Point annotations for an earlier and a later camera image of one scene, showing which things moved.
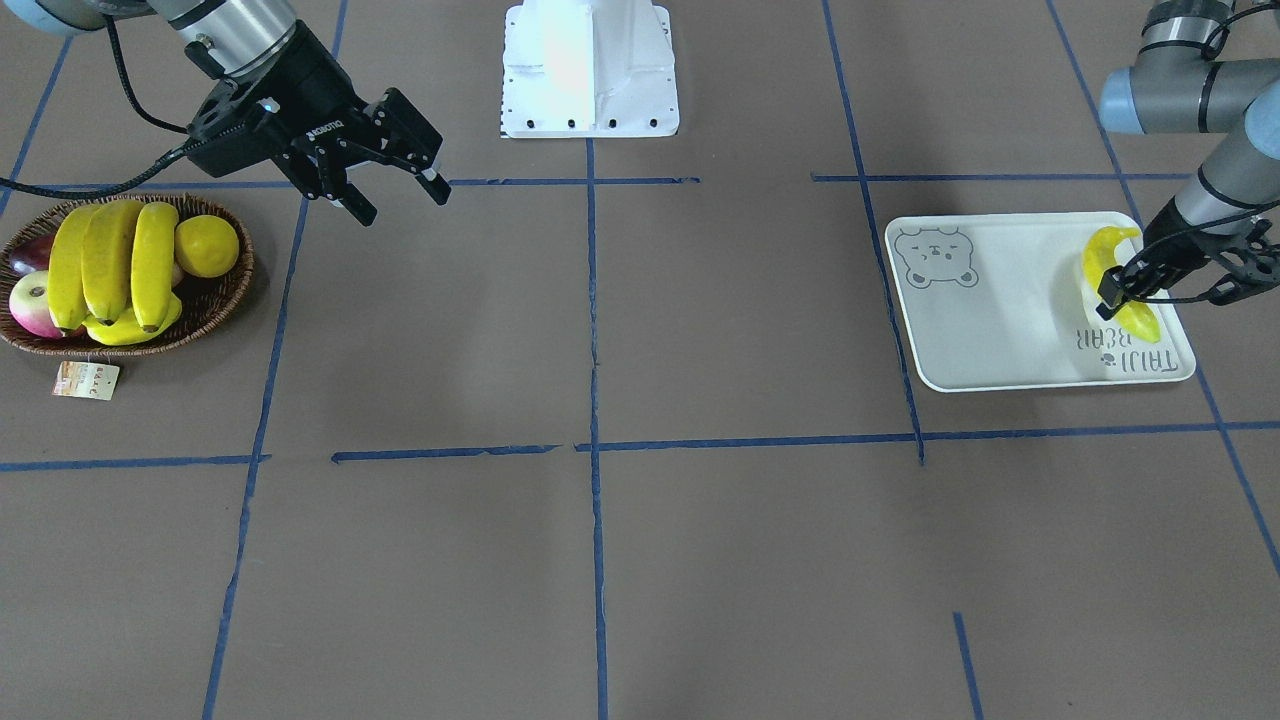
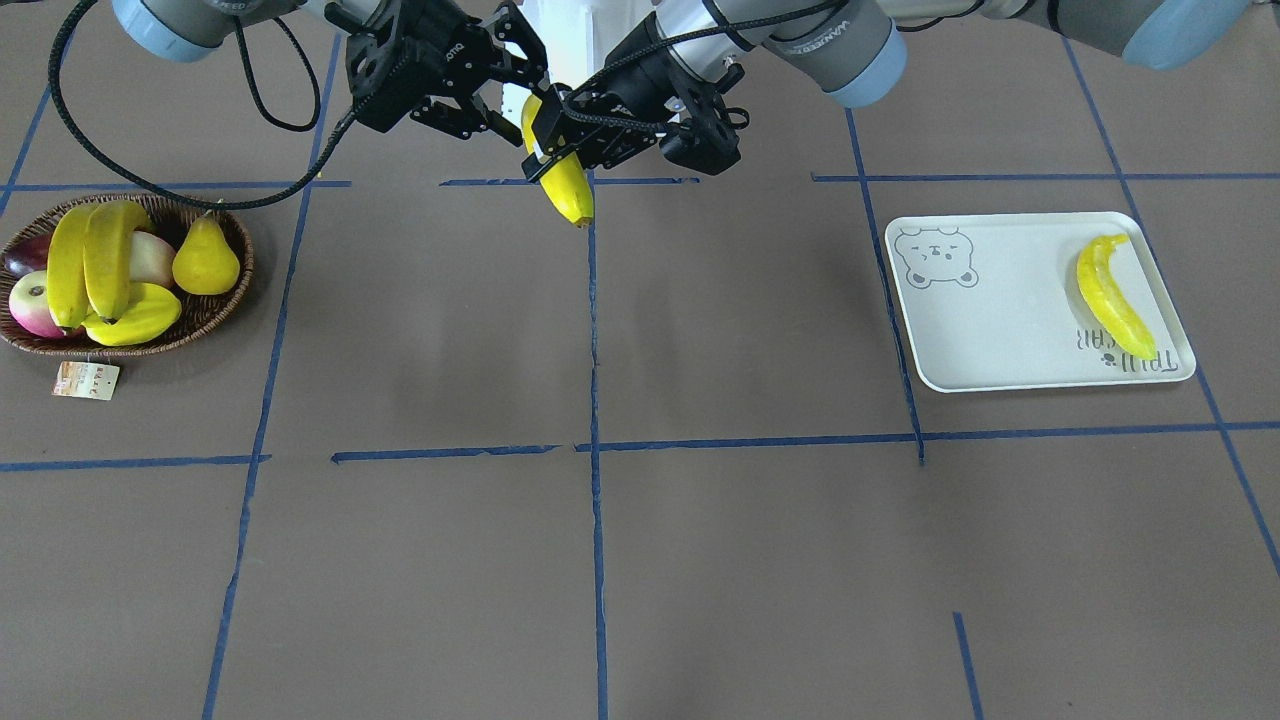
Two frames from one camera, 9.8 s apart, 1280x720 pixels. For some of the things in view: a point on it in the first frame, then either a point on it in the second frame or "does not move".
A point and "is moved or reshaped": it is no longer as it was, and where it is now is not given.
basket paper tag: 86,380 does not move
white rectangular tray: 1004,301 does not move
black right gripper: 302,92 to 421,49
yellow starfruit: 127,329 does not move
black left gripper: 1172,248 to 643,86
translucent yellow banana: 1098,257 is moved or reshaped
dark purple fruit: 32,254 does not move
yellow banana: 108,239 does not move
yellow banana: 152,262 to 567,184
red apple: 29,304 does not move
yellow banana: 67,299 does not move
